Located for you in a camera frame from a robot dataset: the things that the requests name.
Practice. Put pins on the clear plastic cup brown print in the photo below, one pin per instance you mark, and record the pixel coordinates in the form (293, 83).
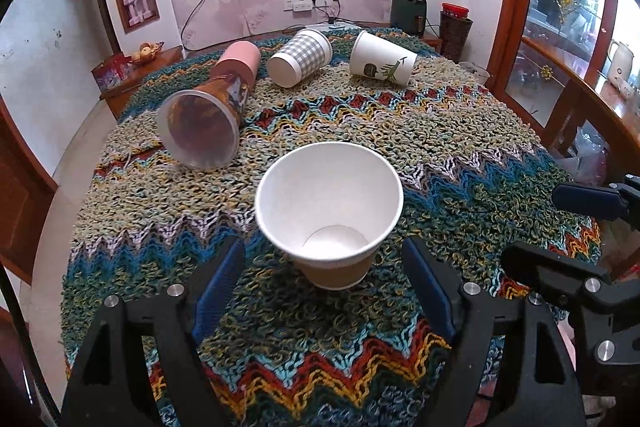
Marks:
(200, 127)

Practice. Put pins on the white electric kettle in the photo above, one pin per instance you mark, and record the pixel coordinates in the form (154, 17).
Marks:
(617, 62)

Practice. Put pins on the red lid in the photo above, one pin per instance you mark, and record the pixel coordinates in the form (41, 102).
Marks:
(455, 10)

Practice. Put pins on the colourful knitted tablecloth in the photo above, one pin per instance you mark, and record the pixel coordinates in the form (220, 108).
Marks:
(350, 127)

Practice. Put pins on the white wall power sockets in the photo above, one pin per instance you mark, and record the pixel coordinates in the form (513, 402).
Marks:
(306, 3)

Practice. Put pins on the white cup green leaf print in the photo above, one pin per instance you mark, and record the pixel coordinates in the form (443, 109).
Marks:
(380, 59)

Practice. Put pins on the wooden door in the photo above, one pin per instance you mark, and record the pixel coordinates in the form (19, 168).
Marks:
(22, 197)

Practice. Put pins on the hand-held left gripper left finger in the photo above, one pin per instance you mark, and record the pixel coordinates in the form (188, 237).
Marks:
(220, 287)

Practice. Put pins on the white paper cup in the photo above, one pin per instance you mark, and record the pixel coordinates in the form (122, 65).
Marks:
(330, 207)

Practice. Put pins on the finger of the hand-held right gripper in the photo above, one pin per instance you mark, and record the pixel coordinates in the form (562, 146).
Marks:
(545, 269)
(582, 199)

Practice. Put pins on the dark air fryer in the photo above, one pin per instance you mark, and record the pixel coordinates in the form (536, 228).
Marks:
(409, 13)

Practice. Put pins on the grey checked paper cup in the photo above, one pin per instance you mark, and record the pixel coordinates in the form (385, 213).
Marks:
(300, 57)

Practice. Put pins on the pink dumbbells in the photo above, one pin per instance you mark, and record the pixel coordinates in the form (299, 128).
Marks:
(138, 8)

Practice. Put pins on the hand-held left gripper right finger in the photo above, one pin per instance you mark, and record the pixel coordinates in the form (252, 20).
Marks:
(429, 292)

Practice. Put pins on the wooden chair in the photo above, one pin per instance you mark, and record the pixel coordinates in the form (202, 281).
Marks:
(565, 117)

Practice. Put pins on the red gift box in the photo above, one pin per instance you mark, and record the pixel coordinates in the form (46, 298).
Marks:
(112, 72)

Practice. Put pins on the pink cup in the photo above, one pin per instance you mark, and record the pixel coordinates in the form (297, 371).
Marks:
(240, 59)

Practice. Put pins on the fruit basket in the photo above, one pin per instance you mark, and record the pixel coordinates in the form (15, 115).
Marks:
(146, 53)

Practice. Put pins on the wooden glass display cabinet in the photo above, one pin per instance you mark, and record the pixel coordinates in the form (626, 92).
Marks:
(510, 7)

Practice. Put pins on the dark wicker basket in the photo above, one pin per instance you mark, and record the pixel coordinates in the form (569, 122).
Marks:
(455, 39)

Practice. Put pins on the wooden side cabinet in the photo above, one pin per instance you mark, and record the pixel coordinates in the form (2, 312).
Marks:
(150, 74)

